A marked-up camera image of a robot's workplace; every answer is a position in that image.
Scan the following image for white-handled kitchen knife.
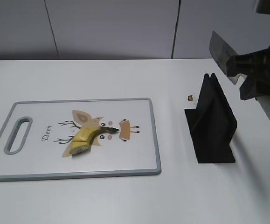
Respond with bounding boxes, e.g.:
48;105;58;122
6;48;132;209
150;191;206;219
209;32;270;121

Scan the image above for yellow half banana with stem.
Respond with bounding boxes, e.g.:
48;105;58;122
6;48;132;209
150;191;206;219
72;126;119;143

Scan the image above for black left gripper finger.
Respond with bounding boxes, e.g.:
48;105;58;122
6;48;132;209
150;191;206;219
226;49;270;77

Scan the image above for white grey-rimmed deer cutting board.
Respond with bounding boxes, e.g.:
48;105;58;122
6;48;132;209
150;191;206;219
0;98;161;182

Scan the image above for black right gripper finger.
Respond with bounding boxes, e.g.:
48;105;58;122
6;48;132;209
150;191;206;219
239;77;270;100

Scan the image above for cut yellow banana piece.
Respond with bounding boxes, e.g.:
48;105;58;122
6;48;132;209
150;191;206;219
69;141;91;155

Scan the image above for black knife stand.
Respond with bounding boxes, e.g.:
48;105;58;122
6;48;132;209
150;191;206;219
184;73;237;163

